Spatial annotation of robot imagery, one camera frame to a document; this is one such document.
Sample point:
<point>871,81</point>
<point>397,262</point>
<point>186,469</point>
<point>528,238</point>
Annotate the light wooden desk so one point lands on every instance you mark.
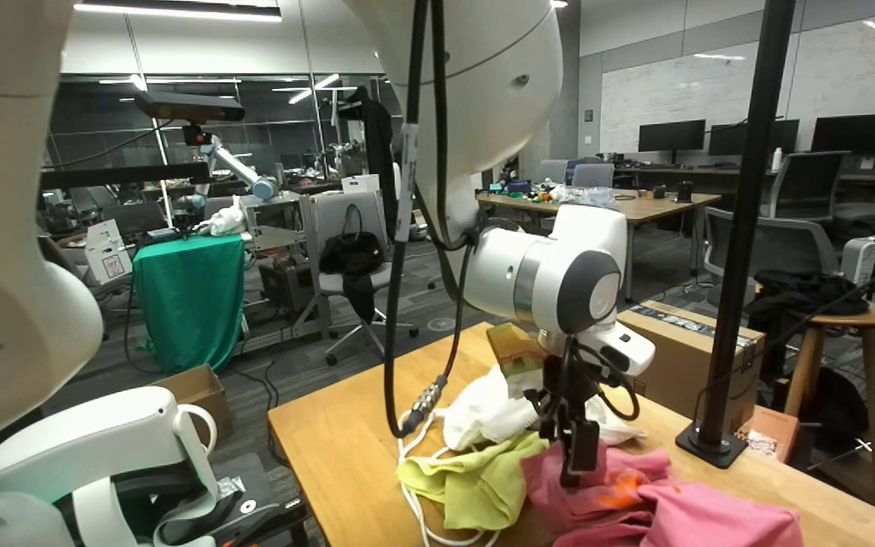
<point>638,208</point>

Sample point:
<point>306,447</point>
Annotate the wooden stool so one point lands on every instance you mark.
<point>865,320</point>

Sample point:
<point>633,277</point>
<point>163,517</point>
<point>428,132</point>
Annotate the office chair with white seat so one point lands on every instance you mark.
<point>382,274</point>

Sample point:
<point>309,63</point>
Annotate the black computer monitor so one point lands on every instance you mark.
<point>865,134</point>
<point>726,139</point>
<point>669,134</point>

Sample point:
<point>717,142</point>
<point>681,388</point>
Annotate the yellow-green cloth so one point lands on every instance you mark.
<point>470,482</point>

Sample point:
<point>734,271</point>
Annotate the black bag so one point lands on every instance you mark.
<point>352,252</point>

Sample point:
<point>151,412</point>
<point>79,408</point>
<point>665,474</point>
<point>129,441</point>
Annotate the cardboard box with printed tape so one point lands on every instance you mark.
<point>691,376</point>

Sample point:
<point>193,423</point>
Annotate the white paper sign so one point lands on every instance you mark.
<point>104,251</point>

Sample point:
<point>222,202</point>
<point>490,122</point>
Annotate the grey office chair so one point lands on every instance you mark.
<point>806,183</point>
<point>781,247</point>

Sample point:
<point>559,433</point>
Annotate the small open cardboard box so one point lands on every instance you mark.
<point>195,389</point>

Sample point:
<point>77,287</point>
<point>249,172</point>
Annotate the small orange labelled box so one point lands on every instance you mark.
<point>773,435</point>

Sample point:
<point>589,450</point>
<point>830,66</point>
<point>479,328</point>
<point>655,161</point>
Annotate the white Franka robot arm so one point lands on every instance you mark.
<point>501,81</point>

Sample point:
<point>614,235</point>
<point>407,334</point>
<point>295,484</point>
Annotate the green drape cloth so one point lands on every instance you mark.
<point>190,305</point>

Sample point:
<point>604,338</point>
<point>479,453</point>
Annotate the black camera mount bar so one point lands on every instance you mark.
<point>134,175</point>

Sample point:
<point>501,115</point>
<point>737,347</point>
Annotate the black stereo camera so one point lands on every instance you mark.
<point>195,108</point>

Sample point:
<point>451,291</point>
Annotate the pink shirt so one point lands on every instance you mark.
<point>681,507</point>

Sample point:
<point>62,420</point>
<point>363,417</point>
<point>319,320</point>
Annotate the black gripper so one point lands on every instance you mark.
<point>568,389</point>

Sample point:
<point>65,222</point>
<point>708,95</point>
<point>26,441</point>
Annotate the black garment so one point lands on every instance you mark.
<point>803,292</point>

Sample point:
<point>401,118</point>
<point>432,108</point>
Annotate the white towel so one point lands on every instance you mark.
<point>483,412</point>

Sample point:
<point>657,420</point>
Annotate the black vertical pole with base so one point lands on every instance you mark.
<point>752,202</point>

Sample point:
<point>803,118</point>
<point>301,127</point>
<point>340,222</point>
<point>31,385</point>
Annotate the wall whiteboard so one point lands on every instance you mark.
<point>661,91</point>

